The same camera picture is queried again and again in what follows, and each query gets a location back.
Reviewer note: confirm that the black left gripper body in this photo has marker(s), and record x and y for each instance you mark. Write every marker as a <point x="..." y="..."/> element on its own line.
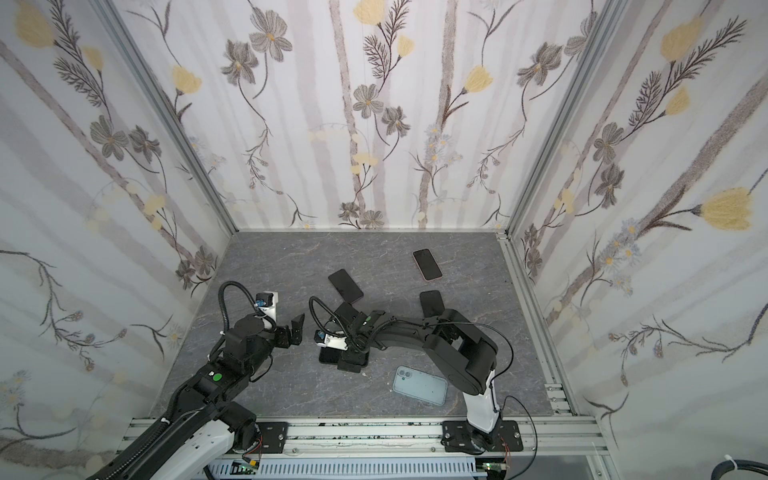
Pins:
<point x="281" y="337"/>

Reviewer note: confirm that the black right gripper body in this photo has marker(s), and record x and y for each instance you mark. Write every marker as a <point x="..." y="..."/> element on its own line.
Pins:
<point x="346" y="352"/>

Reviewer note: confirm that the black phone purple edge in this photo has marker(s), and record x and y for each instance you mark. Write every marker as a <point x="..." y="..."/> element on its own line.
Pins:
<point x="345" y="286"/>

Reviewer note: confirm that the light blue phone case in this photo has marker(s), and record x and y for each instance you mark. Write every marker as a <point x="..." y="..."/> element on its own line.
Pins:
<point x="419" y="385"/>

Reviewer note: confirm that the black phone blue edge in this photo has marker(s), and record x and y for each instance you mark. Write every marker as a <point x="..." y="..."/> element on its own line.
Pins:
<point x="427" y="264"/>

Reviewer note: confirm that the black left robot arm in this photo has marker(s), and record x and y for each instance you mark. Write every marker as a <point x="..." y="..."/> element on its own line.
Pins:
<point x="202" y="420"/>

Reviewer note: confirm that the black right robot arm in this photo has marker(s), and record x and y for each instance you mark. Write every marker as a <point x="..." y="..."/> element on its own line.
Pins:
<point x="461" y="350"/>

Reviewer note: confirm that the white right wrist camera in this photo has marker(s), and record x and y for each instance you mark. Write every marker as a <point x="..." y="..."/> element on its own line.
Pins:
<point x="325" y="340"/>

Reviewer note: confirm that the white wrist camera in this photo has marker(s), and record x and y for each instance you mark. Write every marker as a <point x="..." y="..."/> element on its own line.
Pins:
<point x="266" y="304"/>
<point x="325" y="340"/>

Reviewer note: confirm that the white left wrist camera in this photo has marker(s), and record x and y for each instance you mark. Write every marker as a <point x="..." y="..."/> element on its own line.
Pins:
<point x="266" y="304"/>

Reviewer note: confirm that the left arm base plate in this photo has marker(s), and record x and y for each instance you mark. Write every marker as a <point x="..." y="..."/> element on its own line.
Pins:
<point x="267" y="437"/>

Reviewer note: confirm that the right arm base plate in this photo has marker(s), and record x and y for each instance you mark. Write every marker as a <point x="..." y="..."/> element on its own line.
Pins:
<point x="461" y="437"/>

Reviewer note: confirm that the white slotted cable duct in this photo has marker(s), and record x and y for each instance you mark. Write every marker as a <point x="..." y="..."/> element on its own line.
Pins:
<point x="349" y="468"/>

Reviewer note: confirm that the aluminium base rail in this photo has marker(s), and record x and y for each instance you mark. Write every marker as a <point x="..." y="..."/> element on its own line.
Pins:
<point x="555" y="447"/>

